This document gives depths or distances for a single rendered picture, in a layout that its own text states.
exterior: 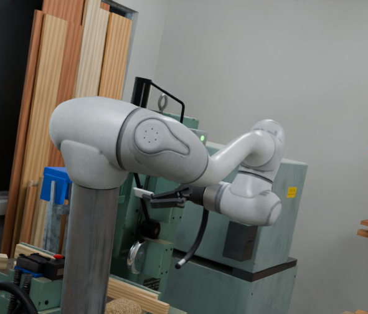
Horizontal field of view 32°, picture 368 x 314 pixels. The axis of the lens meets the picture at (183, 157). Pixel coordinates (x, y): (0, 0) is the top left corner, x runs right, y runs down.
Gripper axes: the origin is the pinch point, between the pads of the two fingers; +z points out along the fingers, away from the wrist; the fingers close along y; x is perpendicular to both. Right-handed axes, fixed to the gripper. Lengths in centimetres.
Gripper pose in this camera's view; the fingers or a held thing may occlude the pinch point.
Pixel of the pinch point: (149, 177)
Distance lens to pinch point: 190.3
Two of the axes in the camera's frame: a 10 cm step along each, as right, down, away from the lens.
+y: 5.0, -6.0, 6.2
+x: -1.5, -7.7, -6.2
